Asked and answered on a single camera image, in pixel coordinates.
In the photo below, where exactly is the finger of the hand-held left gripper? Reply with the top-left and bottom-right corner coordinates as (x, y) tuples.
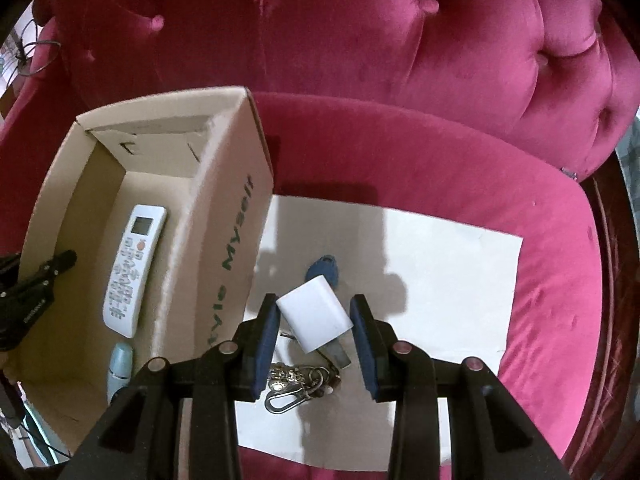
(18, 248), (79, 292)

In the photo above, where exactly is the grey patterned cloth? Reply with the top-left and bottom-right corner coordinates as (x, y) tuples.
(615, 110), (640, 183)

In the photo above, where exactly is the white remote control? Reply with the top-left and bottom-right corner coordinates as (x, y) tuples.
(102, 203), (168, 339)

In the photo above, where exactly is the light blue bottle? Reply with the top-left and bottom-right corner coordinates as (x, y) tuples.
(106, 342), (135, 407)

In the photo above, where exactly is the blue key fob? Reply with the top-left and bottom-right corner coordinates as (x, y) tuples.
(304, 254), (342, 292)

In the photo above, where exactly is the white paper sheet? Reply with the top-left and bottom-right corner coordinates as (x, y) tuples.
(235, 193), (524, 469)

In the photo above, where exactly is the thin dark cable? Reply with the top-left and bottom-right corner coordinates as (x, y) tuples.
(12, 16), (64, 79)

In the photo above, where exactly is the white charger adapter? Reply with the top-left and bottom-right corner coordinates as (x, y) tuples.
(275, 279), (355, 355)

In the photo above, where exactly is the key bunch with carabiner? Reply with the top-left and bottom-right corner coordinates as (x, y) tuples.
(264, 342), (352, 415)

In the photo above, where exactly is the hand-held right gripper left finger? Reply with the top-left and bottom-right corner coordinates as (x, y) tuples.
(74, 293), (281, 480)

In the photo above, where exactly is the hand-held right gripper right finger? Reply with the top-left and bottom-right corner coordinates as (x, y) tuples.
(348, 294), (572, 480)

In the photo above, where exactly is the pink tufted velvet armchair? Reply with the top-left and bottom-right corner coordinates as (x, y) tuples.
(0, 0), (640, 480)

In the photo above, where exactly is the cardboard box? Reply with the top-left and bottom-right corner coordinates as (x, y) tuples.
(10, 85), (275, 463)

